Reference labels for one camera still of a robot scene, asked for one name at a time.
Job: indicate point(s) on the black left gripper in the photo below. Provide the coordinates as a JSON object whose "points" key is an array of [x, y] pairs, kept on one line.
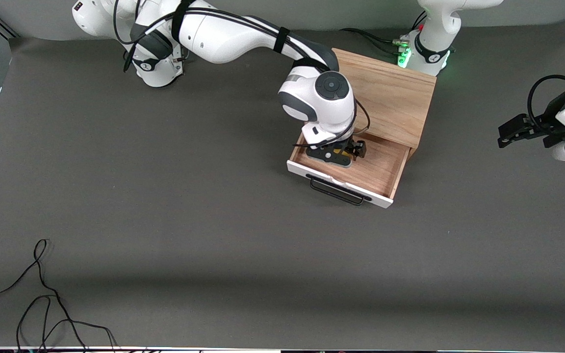
{"points": [[552, 117]]}

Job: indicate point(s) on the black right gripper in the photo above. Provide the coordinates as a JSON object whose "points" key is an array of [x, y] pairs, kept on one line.
{"points": [[350, 145]]}

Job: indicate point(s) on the wooden drawer with white front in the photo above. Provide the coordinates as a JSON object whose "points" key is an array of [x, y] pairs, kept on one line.
{"points": [[375, 169]]}

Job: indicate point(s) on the wooden drawer cabinet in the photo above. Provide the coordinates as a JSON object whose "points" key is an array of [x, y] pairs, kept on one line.
{"points": [[395, 93]]}

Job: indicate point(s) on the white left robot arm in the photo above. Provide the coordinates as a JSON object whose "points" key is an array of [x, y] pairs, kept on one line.
{"points": [[434, 29]]}

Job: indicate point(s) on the yellow wooden cube block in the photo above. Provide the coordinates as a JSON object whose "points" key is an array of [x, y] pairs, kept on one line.
{"points": [[345, 154]]}

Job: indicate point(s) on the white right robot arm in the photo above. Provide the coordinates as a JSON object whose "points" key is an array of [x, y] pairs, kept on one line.
{"points": [[223, 34]]}

